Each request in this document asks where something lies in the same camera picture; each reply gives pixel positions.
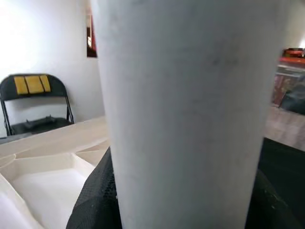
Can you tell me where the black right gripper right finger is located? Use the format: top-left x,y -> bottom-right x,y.
244,167 -> 305,229

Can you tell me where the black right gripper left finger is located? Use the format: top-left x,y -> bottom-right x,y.
65,145 -> 123,229

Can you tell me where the white plastic table leg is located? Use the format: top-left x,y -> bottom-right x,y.
90,0 -> 295,229

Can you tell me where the white plastic table top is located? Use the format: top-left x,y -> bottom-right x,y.
0,115 -> 112,229

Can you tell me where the black bag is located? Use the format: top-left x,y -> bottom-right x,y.
282,82 -> 305,113

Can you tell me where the black folding chair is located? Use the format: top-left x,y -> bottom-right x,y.
0,73 -> 75,139

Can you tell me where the clear plastic storage box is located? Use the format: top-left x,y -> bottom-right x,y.
276,57 -> 305,74

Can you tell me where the red lidded plastic container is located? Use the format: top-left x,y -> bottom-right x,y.
282,47 -> 305,58

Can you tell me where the red wall hanging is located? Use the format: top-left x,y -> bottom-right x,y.
86,14 -> 99,58

